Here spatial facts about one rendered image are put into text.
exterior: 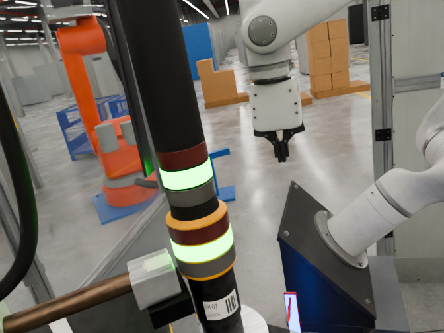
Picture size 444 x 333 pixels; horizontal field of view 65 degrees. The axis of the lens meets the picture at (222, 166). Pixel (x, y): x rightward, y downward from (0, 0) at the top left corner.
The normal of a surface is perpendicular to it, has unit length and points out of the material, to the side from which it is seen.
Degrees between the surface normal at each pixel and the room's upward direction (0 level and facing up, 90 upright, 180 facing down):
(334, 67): 90
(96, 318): 39
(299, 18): 102
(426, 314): 0
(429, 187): 109
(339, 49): 90
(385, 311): 0
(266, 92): 90
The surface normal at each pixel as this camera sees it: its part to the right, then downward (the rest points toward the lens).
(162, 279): 0.35, 0.26
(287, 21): -0.06, 0.48
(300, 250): 0.58, -0.66
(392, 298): -0.18, -0.92
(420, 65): -0.24, 0.37
